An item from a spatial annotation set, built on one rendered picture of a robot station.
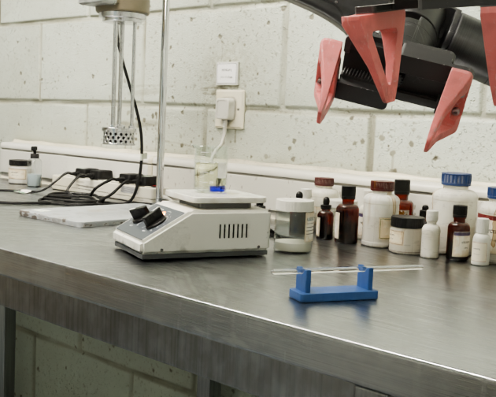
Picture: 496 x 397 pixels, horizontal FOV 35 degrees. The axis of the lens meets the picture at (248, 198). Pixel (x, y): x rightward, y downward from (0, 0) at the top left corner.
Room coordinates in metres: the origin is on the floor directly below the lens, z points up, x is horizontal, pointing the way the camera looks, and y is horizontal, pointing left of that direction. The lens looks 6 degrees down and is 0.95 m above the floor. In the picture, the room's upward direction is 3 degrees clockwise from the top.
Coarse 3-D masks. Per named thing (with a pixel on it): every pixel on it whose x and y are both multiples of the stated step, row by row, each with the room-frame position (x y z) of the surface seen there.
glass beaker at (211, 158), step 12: (192, 144) 1.19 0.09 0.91; (204, 144) 1.16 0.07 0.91; (216, 144) 1.16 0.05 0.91; (204, 156) 1.16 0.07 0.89; (216, 156) 1.16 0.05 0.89; (204, 168) 1.16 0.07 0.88; (216, 168) 1.16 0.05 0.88; (204, 180) 1.16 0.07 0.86; (216, 180) 1.16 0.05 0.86; (204, 192) 1.16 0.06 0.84; (216, 192) 1.16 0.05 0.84
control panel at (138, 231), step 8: (152, 208) 1.19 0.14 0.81; (168, 208) 1.15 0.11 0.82; (168, 216) 1.11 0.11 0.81; (176, 216) 1.10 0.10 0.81; (120, 224) 1.17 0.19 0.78; (128, 224) 1.16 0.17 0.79; (136, 224) 1.14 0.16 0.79; (144, 224) 1.13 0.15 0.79; (160, 224) 1.09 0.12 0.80; (128, 232) 1.12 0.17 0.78; (136, 232) 1.11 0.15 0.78; (144, 232) 1.09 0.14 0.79; (152, 232) 1.08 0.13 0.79
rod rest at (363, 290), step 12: (360, 264) 0.92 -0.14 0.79; (300, 276) 0.88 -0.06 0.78; (360, 276) 0.91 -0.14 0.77; (372, 276) 0.90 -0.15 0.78; (300, 288) 0.88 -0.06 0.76; (312, 288) 0.89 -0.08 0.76; (324, 288) 0.90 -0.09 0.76; (336, 288) 0.90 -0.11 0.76; (348, 288) 0.90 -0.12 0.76; (360, 288) 0.91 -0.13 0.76; (372, 288) 0.91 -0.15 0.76; (300, 300) 0.86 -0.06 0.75; (312, 300) 0.87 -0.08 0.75; (324, 300) 0.87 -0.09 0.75; (336, 300) 0.88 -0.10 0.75; (348, 300) 0.88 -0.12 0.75
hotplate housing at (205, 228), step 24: (192, 216) 1.09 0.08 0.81; (216, 216) 1.11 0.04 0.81; (240, 216) 1.13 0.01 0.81; (264, 216) 1.15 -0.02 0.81; (120, 240) 1.14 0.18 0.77; (144, 240) 1.07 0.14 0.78; (168, 240) 1.08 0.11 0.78; (192, 240) 1.10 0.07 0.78; (216, 240) 1.11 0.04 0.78; (240, 240) 1.13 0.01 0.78; (264, 240) 1.15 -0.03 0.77
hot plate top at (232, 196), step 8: (168, 192) 1.19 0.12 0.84; (176, 192) 1.16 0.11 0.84; (184, 192) 1.17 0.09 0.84; (192, 192) 1.17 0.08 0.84; (232, 192) 1.20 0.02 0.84; (240, 192) 1.21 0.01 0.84; (184, 200) 1.13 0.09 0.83; (192, 200) 1.11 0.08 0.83; (200, 200) 1.11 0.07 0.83; (208, 200) 1.11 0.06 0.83; (216, 200) 1.12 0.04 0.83; (224, 200) 1.12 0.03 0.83; (232, 200) 1.13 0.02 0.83; (240, 200) 1.13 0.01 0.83; (248, 200) 1.14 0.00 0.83; (256, 200) 1.15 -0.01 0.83; (264, 200) 1.15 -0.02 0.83
